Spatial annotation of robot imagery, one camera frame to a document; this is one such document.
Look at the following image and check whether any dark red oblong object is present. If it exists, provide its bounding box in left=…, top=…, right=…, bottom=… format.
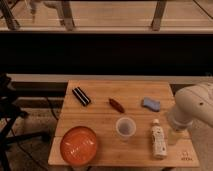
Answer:
left=109, top=98, right=125, bottom=113

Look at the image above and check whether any clear plastic cup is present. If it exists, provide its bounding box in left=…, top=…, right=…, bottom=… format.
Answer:
left=115, top=117, right=136, bottom=141

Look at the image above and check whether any white plastic bottle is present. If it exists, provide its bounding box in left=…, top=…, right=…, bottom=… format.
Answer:
left=151, top=119, right=167, bottom=159

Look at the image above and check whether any wooden table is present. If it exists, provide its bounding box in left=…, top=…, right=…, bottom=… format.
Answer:
left=48, top=80, right=199, bottom=169

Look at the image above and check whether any black tripod stand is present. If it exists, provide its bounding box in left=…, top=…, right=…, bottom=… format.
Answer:
left=0, top=73, right=50, bottom=171

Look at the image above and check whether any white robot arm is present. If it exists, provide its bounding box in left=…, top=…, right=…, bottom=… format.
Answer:
left=167, top=82, right=213, bottom=131

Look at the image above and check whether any black cable on floor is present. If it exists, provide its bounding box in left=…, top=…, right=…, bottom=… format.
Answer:
left=45, top=97, right=60, bottom=122

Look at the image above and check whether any blue sponge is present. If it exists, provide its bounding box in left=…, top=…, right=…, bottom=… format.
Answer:
left=142, top=97, right=160, bottom=112

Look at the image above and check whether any black rectangular box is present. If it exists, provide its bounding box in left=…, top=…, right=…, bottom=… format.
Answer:
left=72, top=87, right=91, bottom=106

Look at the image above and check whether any orange bowl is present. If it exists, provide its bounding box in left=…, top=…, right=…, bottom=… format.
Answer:
left=60, top=126, right=98, bottom=167

